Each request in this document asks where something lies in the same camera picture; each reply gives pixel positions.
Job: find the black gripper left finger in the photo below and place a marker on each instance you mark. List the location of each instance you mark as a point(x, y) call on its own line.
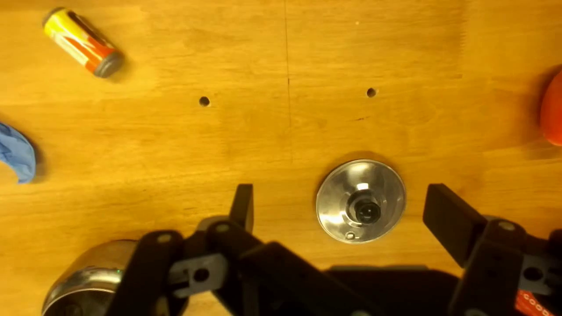
point(150, 275)

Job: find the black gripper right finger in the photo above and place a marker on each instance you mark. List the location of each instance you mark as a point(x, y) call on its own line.
point(497, 264)

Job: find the steel kettle lid black knob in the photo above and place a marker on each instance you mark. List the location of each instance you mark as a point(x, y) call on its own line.
point(374, 182)

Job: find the steel kettle with spout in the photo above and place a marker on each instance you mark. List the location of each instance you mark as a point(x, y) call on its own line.
point(88, 275)

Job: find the orange toy tomato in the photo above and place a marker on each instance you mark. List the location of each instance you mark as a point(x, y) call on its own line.
point(554, 112)

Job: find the blue crumpled cloth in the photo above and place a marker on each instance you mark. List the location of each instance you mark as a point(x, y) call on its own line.
point(18, 155)

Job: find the yellow orange small can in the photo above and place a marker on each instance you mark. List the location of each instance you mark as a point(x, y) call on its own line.
point(79, 41)

